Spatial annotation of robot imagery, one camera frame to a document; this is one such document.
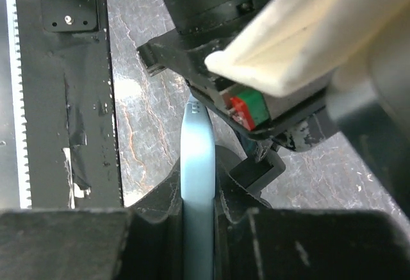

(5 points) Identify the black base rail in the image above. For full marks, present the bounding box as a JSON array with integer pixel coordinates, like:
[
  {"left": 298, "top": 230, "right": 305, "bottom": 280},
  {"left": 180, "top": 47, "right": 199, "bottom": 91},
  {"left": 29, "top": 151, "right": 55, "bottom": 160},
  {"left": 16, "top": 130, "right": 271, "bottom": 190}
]
[{"left": 17, "top": 0, "right": 124, "bottom": 209}]

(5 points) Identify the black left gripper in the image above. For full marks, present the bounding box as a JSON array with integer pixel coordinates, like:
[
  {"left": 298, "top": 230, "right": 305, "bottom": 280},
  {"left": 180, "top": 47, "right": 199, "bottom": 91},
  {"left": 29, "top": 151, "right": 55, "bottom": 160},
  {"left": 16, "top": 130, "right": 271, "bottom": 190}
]
[{"left": 138, "top": 29, "right": 337, "bottom": 151}]

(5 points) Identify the phone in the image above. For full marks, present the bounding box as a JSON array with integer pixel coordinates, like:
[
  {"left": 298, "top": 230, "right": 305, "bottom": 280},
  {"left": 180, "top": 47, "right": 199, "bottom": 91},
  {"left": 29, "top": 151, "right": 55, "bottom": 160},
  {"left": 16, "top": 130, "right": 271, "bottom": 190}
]
[{"left": 180, "top": 95, "right": 215, "bottom": 279}]

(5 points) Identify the black phone stand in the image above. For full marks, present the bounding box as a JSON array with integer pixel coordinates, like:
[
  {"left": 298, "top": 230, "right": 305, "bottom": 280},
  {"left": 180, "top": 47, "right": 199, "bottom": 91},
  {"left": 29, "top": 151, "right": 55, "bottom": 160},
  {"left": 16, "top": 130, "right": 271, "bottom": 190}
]
[{"left": 216, "top": 145, "right": 286, "bottom": 208}]

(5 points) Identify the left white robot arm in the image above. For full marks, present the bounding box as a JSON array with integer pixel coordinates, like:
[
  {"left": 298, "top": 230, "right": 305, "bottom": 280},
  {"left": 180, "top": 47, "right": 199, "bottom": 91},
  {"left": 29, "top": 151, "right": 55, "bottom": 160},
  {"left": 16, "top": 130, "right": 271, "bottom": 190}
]
[{"left": 138, "top": 0, "right": 409, "bottom": 213}]

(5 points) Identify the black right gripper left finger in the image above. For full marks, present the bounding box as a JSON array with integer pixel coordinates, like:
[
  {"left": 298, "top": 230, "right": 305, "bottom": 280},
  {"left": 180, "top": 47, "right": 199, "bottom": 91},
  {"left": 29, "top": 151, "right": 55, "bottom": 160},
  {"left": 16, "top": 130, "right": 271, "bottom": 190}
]
[{"left": 1, "top": 165, "right": 183, "bottom": 279}]

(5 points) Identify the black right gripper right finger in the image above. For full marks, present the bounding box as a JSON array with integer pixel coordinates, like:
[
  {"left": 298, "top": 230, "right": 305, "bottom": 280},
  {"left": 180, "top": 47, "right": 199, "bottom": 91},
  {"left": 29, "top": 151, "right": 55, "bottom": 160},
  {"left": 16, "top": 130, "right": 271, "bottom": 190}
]
[{"left": 215, "top": 165, "right": 409, "bottom": 279}]

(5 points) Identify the white cable duct strip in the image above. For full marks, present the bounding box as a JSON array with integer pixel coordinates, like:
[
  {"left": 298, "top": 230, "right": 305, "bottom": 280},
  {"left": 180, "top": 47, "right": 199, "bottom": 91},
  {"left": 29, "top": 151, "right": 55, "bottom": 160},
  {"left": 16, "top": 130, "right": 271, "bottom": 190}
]
[{"left": 6, "top": 0, "right": 32, "bottom": 209}]

